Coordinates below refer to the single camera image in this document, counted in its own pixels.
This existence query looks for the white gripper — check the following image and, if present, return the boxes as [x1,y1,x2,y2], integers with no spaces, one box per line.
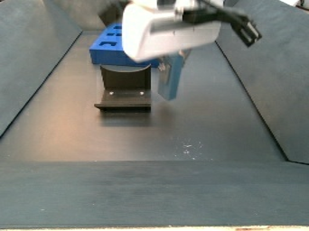
[122,0,221,62]

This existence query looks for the light blue rectangular block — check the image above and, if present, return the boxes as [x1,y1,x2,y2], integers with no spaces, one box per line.
[158,51,186,100]

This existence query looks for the blue shape sorting board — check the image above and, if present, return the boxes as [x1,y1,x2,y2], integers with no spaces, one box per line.
[90,23,159,68]

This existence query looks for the dark curved holder stand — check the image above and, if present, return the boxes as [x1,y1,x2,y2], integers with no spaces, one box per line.
[94,65,151,111]

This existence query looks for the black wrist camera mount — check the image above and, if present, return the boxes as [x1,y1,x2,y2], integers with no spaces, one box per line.
[182,0,262,47]

